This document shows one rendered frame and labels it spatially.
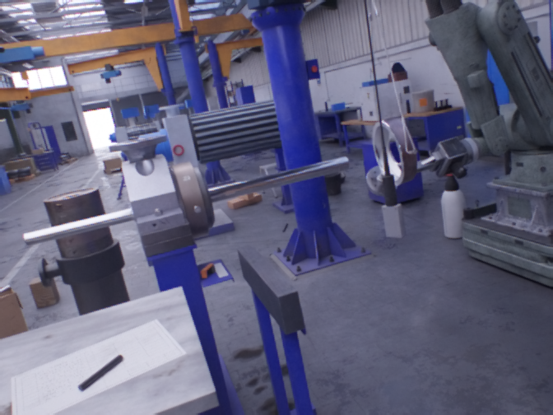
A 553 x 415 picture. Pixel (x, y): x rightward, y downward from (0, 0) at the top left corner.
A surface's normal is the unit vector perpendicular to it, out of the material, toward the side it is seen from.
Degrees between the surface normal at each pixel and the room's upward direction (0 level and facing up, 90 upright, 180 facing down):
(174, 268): 90
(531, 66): 90
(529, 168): 90
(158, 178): 45
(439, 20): 106
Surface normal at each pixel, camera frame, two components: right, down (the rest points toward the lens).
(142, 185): 0.11, -0.55
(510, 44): 0.47, 0.13
